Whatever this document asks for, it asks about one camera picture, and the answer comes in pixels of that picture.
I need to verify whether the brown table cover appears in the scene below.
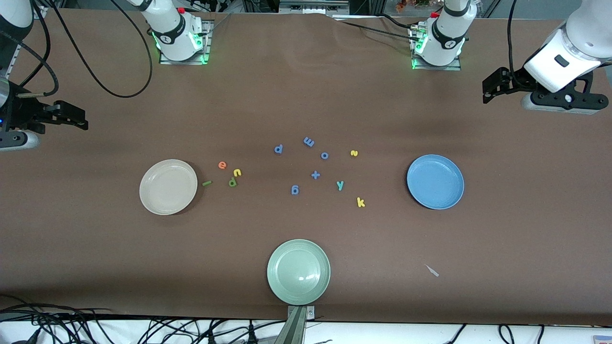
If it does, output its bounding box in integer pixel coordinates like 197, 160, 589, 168
0, 7, 612, 328

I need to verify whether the long black right arm cable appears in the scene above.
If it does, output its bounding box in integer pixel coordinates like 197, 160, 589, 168
45, 0, 154, 99

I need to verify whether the green round plate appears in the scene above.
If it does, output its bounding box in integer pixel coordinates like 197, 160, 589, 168
267, 239, 331, 306

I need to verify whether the aluminium camera post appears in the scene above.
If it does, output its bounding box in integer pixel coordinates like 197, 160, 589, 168
273, 305, 316, 344

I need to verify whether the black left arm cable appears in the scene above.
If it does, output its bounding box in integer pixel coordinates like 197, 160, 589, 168
506, 0, 522, 79

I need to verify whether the beige round plate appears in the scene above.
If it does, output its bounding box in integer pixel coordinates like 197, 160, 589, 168
139, 159, 198, 216

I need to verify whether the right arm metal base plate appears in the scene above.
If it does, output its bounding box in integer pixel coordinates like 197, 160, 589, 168
159, 20, 214, 65

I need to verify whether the aluminium table frame rail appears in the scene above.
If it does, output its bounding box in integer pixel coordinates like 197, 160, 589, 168
7, 36, 25, 72

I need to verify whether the black cable tangle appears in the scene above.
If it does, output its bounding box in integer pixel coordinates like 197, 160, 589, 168
139, 316, 287, 344
0, 294, 115, 344

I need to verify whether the grey metal frame box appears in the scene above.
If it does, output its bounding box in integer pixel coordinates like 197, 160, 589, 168
279, 0, 350, 15

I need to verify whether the blue round plate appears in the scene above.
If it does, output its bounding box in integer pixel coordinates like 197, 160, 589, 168
406, 154, 465, 210

